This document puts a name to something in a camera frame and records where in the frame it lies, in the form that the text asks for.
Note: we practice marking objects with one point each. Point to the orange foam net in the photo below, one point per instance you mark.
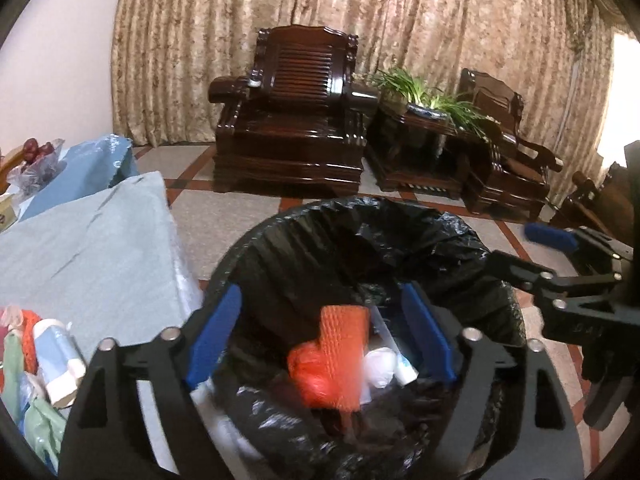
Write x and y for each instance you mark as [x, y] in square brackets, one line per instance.
[345, 340]
[31, 332]

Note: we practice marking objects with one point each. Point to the potted green plant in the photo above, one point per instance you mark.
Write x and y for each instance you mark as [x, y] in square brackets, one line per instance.
[425, 110]

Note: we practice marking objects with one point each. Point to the beige tissue box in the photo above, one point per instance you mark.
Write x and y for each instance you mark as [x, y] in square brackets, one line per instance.
[5, 212]

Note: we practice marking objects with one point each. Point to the red apple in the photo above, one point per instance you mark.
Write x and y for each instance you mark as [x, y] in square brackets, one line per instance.
[31, 148]
[46, 150]

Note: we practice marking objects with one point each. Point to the green plastic bag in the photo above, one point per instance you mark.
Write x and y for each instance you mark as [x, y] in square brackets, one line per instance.
[44, 427]

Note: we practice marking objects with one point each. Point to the dark wooden armchair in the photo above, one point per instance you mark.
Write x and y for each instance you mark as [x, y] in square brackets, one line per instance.
[290, 135]
[510, 180]

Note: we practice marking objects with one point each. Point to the floral beige curtain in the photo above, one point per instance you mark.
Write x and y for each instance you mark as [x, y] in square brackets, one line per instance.
[200, 35]

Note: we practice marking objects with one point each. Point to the bright window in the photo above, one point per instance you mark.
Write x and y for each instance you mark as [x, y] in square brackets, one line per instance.
[625, 90]

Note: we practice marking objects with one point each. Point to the green rubber glove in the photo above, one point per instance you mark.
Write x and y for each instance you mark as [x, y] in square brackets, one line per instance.
[12, 362]

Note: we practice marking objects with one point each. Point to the pink foam net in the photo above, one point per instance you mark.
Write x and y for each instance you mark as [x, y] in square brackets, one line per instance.
[10, 317]

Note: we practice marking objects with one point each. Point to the person's right hand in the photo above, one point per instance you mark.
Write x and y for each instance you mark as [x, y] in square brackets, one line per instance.
[605, 385]

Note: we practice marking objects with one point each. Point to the blue plastic bag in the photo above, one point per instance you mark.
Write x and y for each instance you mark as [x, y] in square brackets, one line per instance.
[27, 392]
[90, 160]

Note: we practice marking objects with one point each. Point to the white and blue medicine box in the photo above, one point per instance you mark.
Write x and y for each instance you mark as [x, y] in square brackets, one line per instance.
[56, 360]

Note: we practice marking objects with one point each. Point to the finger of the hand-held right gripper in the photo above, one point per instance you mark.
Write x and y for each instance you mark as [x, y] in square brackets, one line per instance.
[550, 236]
[517, 269]

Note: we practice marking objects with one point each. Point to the dark wooden chair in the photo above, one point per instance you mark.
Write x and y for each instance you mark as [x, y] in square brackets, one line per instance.
[590, 195]

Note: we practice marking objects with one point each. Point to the bin with black liner bag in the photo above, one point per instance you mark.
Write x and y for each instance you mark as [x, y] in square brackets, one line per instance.
[300, 260]

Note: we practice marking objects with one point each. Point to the dark wooden side table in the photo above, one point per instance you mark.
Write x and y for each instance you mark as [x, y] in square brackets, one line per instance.
[400, 160]

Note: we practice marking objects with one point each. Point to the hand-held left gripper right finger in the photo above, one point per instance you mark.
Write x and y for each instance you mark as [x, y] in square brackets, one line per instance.
[427, 332]

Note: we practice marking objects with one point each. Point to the glass fruit bowl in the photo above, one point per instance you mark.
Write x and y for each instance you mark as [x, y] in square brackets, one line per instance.
[30, 176]

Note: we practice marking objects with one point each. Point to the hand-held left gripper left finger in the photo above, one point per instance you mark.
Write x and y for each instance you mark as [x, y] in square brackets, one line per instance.
[215, 332]

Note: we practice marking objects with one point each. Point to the grey-blue table cloth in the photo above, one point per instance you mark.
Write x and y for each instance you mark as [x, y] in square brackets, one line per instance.
[100, 250]

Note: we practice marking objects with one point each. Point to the red plastic bag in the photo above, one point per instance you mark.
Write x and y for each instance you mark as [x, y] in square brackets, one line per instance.
[310, 370]

